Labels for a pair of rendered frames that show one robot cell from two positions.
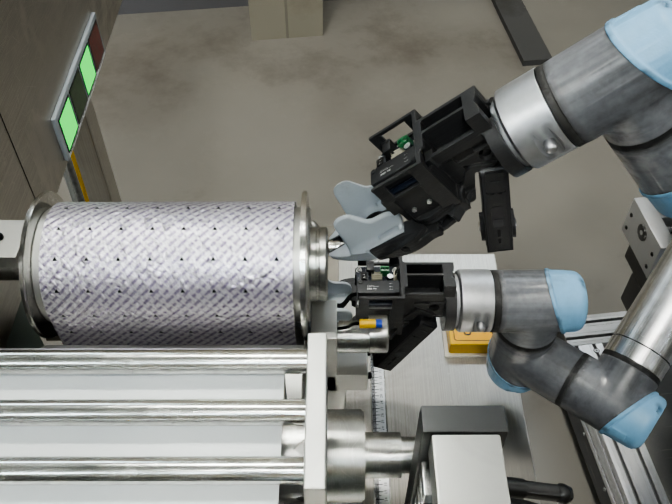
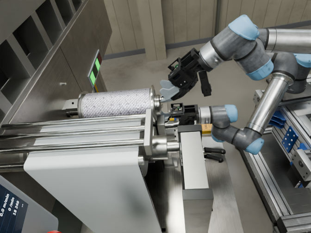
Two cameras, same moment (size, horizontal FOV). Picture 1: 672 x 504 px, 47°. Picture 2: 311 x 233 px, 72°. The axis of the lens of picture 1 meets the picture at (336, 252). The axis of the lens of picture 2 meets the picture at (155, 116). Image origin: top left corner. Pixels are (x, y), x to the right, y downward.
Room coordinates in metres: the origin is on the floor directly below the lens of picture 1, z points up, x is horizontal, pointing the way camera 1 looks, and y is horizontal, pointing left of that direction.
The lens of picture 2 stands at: (-0.07, -0.05, 1.79)
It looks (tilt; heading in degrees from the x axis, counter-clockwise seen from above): 46 degrees down; 9
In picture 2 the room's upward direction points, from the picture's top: 10 degrees counter-clockwise
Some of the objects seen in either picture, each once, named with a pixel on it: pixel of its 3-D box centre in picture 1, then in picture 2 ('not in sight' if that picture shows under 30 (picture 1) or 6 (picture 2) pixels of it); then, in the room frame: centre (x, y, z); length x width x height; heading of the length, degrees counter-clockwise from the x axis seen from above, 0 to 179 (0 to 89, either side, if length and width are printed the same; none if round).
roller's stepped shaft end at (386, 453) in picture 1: (405, 455); (179, 146); (0.25, -0.05, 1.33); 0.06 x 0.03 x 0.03; 90
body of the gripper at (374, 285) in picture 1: (402, 297); (184, 115); (0.56, -0.08, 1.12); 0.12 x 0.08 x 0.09; 90
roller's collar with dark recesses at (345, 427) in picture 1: (321, 455); (155, 147); (0.25, 0.01, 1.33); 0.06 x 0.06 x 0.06; 0
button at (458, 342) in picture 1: (470, 329); (207, 127); (0.66, -0.20, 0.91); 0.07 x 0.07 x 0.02; 0
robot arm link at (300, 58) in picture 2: not in sight; (299, 63); (1.04, -0.78, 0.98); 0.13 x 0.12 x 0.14; 51
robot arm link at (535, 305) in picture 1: (534, 302); (222, 114); (0.56, -0.24, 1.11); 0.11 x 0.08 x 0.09; 90
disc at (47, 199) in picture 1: (50, 264); (86, 110); (0.50, 0.29, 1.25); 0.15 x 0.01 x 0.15; 0
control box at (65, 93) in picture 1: (81, 82); (96, 67); (0.89, 0.36, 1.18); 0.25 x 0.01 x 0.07; 0
